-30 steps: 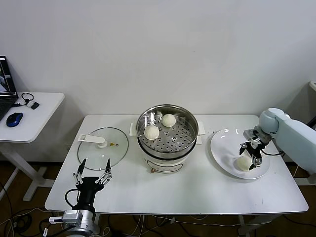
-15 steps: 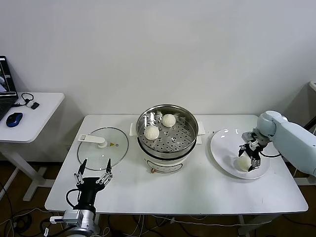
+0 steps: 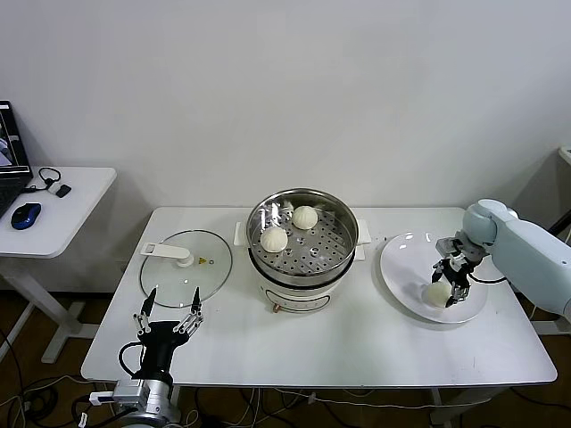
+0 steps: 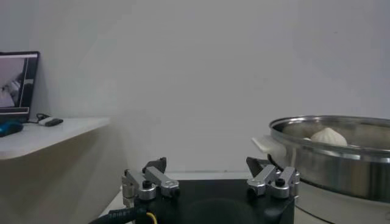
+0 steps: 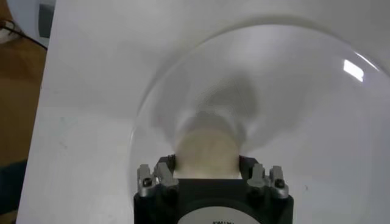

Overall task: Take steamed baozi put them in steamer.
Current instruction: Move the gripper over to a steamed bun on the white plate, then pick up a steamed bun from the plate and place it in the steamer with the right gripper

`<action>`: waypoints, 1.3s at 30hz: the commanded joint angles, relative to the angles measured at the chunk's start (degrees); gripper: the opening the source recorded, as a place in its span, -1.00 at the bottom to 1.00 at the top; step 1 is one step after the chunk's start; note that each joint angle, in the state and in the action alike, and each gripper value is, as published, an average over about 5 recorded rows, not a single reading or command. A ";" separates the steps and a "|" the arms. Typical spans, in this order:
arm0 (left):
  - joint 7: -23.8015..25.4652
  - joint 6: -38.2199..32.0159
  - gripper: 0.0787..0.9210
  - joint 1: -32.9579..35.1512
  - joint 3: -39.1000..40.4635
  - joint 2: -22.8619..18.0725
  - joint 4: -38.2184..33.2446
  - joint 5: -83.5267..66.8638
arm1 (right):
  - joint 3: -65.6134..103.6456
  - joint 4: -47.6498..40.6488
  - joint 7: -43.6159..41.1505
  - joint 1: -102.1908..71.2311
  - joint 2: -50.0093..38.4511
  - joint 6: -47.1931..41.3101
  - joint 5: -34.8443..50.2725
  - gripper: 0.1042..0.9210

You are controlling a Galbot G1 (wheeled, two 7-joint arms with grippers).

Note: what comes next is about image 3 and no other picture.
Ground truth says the thin black cable loop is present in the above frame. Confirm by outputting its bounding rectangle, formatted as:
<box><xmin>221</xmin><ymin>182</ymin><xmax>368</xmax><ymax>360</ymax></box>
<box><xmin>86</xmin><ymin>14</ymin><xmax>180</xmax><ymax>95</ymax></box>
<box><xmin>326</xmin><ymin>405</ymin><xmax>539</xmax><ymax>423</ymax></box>
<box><xmin>20</xmin><ymin>167</ymin><xmax>62</xmax><ymax>195</ymax></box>

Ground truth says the blue computer mouse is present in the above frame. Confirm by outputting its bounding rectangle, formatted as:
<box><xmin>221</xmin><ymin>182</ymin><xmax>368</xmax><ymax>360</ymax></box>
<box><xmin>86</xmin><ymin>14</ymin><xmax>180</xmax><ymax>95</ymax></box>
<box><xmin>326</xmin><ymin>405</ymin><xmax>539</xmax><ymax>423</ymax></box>
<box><xmin>9</xmin><ymin>202</ymin><xmax>42</xmax><ymax>231</ymax></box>

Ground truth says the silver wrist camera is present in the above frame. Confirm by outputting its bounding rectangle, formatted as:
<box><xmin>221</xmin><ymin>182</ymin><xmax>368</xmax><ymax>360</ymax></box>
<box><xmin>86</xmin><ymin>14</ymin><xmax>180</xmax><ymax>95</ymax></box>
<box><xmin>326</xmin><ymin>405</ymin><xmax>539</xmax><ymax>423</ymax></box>
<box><xmin>435</xmin><ymin>237</ymin><xmax>465</xmax><ymax>256</ymax></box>
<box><xmin>88</xmin><ymin>379</ymin><xmax>148</xmax><ymax>407</ymax></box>

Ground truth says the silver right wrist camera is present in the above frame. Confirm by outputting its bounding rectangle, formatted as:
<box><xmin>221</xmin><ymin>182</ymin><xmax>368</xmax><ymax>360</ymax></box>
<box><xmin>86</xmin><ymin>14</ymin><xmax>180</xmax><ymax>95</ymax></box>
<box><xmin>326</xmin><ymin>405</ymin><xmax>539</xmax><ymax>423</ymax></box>
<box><xmin>435</xmin><ymin>237</ymin><xmax>465</xmax><ymax>256</ymax></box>

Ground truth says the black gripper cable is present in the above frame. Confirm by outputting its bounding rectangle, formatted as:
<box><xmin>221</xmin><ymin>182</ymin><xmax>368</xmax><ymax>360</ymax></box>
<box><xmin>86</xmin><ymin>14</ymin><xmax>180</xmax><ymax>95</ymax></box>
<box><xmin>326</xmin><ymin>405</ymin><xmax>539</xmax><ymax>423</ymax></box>
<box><xmin>118</xmin><ymin>342</ymin><xmax>145</xmax><ymax>379</ymax></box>
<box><xmin>468</xmin><ymin>269</ymin><xmax>509</xmax><ymax>285</ymax></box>

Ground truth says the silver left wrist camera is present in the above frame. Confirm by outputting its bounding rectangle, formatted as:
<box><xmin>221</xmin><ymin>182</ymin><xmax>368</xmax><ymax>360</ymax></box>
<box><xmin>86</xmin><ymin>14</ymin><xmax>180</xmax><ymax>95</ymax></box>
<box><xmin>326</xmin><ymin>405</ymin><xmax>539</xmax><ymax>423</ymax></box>
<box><xmin>88</xmin><ymin>379</ymin><xmax>148</xmax><ymax>407</ymax></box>

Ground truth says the white steamed baozi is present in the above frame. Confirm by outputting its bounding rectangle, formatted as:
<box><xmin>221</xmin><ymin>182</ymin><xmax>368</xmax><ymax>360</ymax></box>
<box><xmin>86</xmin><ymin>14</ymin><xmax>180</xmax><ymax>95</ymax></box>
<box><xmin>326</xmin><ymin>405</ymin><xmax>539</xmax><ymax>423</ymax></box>
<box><xmin>292</xmin><ymin>205</ymin><xmax>319</xmax><ymax>231</ymax></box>
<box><xmin>261</xmin><ymin>226</ymin><xmax>289</xmax><ymax>253</ymax></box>
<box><xmin>421</xmin><ymin>283</ymin><xmax>454</xmax><ymax>309</ymax></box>

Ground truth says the black floor cable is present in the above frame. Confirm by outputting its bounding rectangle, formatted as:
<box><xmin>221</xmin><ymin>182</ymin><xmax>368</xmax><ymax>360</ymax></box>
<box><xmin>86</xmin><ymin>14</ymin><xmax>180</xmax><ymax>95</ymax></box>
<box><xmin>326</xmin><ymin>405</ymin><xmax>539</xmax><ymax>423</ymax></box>
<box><xmin>0</xmin><ymin>329</ymin><xmax>59</xmax><ymax>428</ymax></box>

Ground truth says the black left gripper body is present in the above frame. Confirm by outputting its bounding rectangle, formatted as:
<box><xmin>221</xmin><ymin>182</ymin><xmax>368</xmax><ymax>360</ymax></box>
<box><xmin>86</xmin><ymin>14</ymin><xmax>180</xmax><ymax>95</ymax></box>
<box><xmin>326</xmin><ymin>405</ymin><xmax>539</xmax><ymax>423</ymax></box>
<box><xmin>131</xmin><ymin>320</ymin><xmax>188</xmax><ymax>381</ymax></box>

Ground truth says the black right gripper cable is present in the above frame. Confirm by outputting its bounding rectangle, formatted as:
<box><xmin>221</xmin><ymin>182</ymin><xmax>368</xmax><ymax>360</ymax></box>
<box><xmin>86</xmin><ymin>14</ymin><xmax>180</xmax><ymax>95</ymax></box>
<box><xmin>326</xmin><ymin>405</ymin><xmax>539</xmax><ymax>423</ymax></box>
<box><xmin>468</xmin><ymin>269</ymin><xmax>509</xmax><ymax>285</ymax></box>

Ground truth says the white electric cooker base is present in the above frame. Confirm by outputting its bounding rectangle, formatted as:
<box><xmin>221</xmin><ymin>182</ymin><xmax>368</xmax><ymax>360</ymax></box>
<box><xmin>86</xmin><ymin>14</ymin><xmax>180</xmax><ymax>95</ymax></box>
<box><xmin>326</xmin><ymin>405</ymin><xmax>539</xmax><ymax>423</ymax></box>
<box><xmin>247</xmin><ymin>243</ymin><xmax>365</xmax><ymax>316</ymax></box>

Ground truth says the white floor cable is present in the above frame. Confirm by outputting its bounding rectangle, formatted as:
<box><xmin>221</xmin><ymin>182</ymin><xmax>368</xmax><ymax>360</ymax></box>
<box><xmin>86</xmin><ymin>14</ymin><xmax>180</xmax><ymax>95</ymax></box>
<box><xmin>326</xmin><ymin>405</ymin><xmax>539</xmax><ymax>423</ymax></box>
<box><xmin>178</xmin><ymin>387</ymin><xmax>505</xmax><ymax>424</ymax></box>

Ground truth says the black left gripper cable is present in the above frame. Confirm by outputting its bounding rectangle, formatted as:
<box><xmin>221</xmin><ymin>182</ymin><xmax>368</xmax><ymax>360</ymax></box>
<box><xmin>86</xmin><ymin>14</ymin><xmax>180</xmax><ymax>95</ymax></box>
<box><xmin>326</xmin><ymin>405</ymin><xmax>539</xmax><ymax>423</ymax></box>
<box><xmin>118</xmin><ymin>342</ymin><xmax>145</xmax><ymax>379</ymax></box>

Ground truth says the white side table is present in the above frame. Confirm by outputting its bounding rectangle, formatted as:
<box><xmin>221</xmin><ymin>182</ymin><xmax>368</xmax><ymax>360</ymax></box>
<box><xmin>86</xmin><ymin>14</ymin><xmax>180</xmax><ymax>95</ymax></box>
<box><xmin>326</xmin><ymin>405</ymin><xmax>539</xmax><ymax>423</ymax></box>
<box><xmin>0</xmin><ymin>167</ymin><xmax>118</xmax><ymax>365</ymax></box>

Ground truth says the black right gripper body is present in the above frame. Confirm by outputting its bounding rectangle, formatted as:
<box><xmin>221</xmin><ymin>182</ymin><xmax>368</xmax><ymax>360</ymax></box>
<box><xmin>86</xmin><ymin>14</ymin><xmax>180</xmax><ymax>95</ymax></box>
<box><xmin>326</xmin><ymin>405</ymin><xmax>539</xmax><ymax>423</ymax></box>
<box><xmin>441</xmin><ymin>249</ymin><xmax>485</xmax><ymax>289</ymax></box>

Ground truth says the steel steamer basket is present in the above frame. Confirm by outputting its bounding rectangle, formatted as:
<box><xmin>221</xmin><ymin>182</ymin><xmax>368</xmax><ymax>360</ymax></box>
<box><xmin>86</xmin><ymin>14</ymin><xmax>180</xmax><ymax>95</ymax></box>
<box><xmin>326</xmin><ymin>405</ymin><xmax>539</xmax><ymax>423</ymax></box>
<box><xmin>233</xmin><ymin>188</ymin><xmax>372</xmax><ymax>286</ymax></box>

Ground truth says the black laptop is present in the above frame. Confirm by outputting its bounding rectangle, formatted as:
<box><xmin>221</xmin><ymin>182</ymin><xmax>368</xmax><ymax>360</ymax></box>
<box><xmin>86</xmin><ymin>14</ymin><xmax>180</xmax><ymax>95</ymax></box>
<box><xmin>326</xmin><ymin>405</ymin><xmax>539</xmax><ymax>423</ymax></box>
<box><xmin>0</xmin><ymin>100</ymin><xmax>35</xmax><ymax>219</ymax></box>

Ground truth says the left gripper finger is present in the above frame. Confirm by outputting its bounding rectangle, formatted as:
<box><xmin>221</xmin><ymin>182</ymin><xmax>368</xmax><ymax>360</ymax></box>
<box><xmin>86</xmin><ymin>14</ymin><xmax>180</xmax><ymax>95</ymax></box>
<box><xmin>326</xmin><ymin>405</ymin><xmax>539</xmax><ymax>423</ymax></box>
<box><xmin>131</xmin><ymin>288</ymin><xmax>158</xmax><ymax>335</ymax></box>
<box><xmin>172</xmin><ymin>287</ymin><xmax>205</xmax><ymax>336</ymax></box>

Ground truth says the glass lid white handle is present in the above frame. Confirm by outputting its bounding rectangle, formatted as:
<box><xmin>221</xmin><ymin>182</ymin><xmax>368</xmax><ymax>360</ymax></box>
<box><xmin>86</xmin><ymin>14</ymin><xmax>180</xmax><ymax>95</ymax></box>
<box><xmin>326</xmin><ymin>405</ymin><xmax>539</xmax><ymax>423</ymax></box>
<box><xmin>139</xmin><ymin>229</ymin><xmax>234</xmax><ymax>309</ymax></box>

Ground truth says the white round plate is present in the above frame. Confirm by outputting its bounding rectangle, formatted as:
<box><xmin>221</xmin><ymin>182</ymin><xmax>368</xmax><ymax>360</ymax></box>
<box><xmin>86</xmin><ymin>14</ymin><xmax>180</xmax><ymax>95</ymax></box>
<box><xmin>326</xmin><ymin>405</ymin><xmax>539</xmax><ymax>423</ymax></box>
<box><xmin>378</xmin><ymin>232</ymin><xmax>490</xmax><ymax>325</ymax></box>

